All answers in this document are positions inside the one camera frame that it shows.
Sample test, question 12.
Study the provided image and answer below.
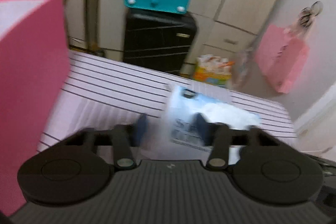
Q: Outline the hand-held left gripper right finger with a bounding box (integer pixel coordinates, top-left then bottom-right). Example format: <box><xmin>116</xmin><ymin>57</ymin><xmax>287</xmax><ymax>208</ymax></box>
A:
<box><xmin>193</xmin><ymin>113</ymin><xmax>285</xmax><ymax>170</ymax></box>

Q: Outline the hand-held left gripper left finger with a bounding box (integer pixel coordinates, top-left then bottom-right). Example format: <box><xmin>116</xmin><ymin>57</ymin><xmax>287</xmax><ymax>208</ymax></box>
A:
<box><xmin>62</xmin><ymin>114</ymin><xmax>149</xmax><ymax>170</ymax></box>

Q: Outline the white tissue packet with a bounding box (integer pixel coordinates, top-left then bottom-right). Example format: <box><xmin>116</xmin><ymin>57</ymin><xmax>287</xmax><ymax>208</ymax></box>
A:
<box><xmin>164</xmin><ymin>85</ymin><xmax>261</xmax><ymax>161</ymax></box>

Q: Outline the pink cardboard box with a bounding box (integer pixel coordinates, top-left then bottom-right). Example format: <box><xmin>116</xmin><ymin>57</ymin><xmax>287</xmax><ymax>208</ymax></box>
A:
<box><xmin>0</xmin><ymin>0</ymin><xmax>71</xmax><ymax>216</ymax></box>

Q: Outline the colourful snack bag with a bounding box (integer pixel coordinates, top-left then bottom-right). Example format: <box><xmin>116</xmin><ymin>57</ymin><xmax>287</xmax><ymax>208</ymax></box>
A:
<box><xmin>193</xmin><ymin>54</ymin><xmax>234</xmax><ymax>86</ymax></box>

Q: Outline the striped tablecloth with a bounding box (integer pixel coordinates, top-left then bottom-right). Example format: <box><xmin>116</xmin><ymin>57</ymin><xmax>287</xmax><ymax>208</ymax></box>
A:
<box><xmin>37</xmin><ymin>50</ymin><xmax>298</xmax><ymax>161</ymax></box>

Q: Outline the clear plastic bag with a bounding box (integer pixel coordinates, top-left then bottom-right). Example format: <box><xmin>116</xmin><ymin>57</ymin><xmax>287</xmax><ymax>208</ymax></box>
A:
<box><xmin>231</xmin><ymin>42</ymin><xmax>259</xmax><ymax>90</ymax></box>

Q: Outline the black suitcase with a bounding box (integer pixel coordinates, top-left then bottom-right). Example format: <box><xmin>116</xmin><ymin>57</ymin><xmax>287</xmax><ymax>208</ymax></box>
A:
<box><xmin>123</xmin><ymin>9</ymin><xmax>197</xmax><ymax>75</ymax></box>

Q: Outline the pink paper bag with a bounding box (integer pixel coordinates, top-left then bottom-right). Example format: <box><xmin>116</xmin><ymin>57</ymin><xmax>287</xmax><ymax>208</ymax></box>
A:
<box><xmin>255</xmin><ymin>24</ymin><xmax>310</xmax><ymax>94</ymax></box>

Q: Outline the white door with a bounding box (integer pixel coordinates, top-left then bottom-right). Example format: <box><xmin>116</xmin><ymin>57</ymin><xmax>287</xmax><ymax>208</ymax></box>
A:
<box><xmin>293</xmin><ymin>82</ymin><xmax>336</xmax><ymax>159</ymax></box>

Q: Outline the tall beige cabinet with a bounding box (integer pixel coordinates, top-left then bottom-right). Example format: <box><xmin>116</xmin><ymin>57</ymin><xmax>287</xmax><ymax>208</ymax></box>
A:
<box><xmin>66</xmin><ymin>0</ymin><xmax>91</xmax><ymax>51</ymax></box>

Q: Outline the wall hook with hair ties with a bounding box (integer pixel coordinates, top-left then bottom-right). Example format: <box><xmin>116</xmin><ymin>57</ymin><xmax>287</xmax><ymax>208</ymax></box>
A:
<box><xmin>298</xmin><ymin>1</ymin><xmax>323</xmax><ymax>28</ymax></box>

